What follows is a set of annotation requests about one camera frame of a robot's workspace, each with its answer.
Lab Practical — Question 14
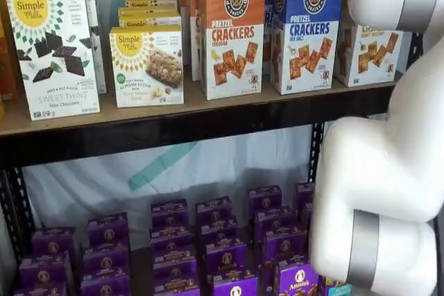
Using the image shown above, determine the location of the wooden shelf board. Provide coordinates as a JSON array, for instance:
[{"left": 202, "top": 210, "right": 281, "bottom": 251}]
[{"left": 0, "top": 71, "right": 405, "bottom": 137}]

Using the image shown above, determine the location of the purple Annie's snack box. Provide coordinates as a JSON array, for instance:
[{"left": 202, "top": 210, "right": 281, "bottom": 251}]
[
  {"left": 204, "top": 238, "right": 248, "bottom": 275},
  {"left": 300, "top": 202, "right": 314, "bottom": 231},
  {"left": 32, "top": 227, "right": 80, "bottom": 257},
  {"left": 152, "top": 244, "right": 198, "bottom": 269},
  {"left": 152, "top": 263, "right": 199, "bottom": 285},
  {"left": 253, "top": 207, "right": 296, "bottom": 238},
  {"left": 149, "top": 223, "right": 192, "bottom": 250},
  {"left": 153, "top": 277, "right": 202, "bottom": 296},
  {"left": 212, "top": 272, "right": 259, "bottom": 296},
  {"left": 262, "top": 259, "right": 321, "bottom": 296},
  {"left": 18, "top": 252, "right": 73, "bottom": 287},
  {"left": 200, "top": 218, "right": 240, "bottom": 245},
  {"left": 195, "top": 195, "right": 234, "bottom": 224},
  {"left": 263, "top": 229, "right": 308, "bottom": 263},
  {"left": 83, "top": 243, "right": 131, "bottom": 273},
  {"left": 80, "top": 270, "right": 133, "bottom": 296},
  {"left": 150, "top": 199, "right": 189, "bottom": 228},
  {"left": 12, "top": 281, "right": 69, "bottom": 296},
  {"left": 247, "top": 185, "right": 283, "bottom": 214},
  {"left": 86, "top": 212, "right": 130, "bottom": 247},
  {"left": 296, "top": 182, "right": 316, "bottom": 214}
]

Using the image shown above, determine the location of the Simple Mills almond bars box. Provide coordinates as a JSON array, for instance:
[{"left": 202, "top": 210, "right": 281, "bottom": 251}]
[
  {"left": 108, "top": 26, "right": 185, "bottom": 108},
  {"left": 117, "top": 6, "right": 182, "bottom": 30},
  {"left": 124, "top": 0, "right": 179, "bottom": 12}
]

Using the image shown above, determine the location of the blue sea salt crackers box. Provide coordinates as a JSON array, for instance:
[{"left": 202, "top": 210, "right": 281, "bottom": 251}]
[
  {"left": 269, "top": 0, "right": 345, "bottom": 96},
  {"left": 262, "top": 0, "right": 289, "bottom": 76}
]

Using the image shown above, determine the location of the Simple Mills Sweet Thins box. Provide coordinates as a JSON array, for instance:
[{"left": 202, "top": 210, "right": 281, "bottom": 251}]
[
  {"left": 6, "top": 0, "right": 101, "bottom": 121},
  {"left": 24, "top": 0, "right": 108, "bottom": 95}
]

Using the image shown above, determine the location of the yellow white pretzel crackers box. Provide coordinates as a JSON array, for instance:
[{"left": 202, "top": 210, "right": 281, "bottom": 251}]
[{"left": 333, "top": 11, "right": 405, "bottom": 88}]

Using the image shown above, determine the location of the purple teal Annie's box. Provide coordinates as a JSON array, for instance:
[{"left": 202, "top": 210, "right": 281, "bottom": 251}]
[{"left": 318, "top": 274, "right": 355, "bottom": 296}]

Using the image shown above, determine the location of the orange snack box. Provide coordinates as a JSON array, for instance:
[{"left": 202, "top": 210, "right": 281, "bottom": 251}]
[{"left": 0, "top": 0, "right": 22, "bottom": 103}]

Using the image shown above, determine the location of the white teal backdrop banner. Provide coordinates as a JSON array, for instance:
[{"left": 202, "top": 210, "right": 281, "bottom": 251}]
[{"left": 20, "top": 0, "right": 417, "bottom": 231}]

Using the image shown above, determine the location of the black metal shelf frame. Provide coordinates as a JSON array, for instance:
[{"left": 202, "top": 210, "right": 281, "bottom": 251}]
[{"left": 0, "top": 31, "right": 426, "bottom": 296}]

